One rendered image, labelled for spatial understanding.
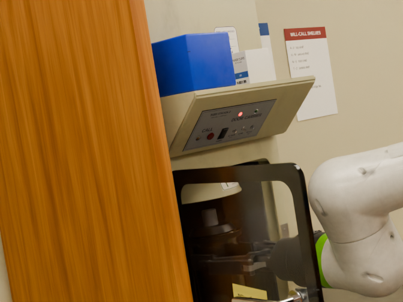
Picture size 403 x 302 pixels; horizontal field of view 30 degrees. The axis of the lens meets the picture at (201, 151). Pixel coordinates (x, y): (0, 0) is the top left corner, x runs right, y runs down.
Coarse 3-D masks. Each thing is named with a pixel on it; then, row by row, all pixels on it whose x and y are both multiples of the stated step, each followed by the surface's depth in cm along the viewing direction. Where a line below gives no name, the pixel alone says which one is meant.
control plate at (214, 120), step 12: (216, 108) 122; (228, 108) 125; (240, 108) 127; (252, 108) 130; (264, 108) 133; (204, 120) 122; (216, 120) 125; (228, 120) 127; (240, 120) 130; (252, 120) 133; (264, 120) 136; (192, 132) 122; (204, 132) 125; (216, 132) 128; (228, 132) 130; (240, 132) 133; (252, 132) 136; (192, 144) 125; (204, 144) 128
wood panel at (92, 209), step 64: (0, 0) 135; (64, 0) 122; (128, 0) 111; (0, 64) 138; (64, 64) 125; (128, 64) 114; (0, 128) 142; (64, 128) 127; (128, 128) 116; (0, 192) 145; (64, 192) 130; (128, 192) 118; (64, 256) 133; (128, 256) 121
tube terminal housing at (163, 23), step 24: (144, 0) 125; (168, 0) 129; (192, 0) 133; (216, 0) 138; (240, 0) 143; (168, 24) 129; (192, 24) 133; (216, 24) 138; (240, 24) 142; (240, 48) 142; (240, 144) 140; (264, 144) 144
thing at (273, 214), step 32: (192, 192) 119; (224, 192) 113; (256, 192) 107; (288, 192) 102; (192, 224) 120; (224, 224) 114; (256, 224) 108; (288, 224) 103; (192, 256) 122; (224, 256) 115; (256, 256) 109; (288, 256) 104; (192, 288) 123; (224, 288) 116; (256, 288) 110; (288, 288) 105; (320, 288) 101
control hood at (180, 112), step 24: (168, 96) 121; (192, 96) 116; (216, 96) 120; (240, 96) 125; (264, 96) 130; (288, 96) 136; (168, 120) 121; (192, 120) 120; (288, 120) 142; (168, 144) 122; (216, 144) 131
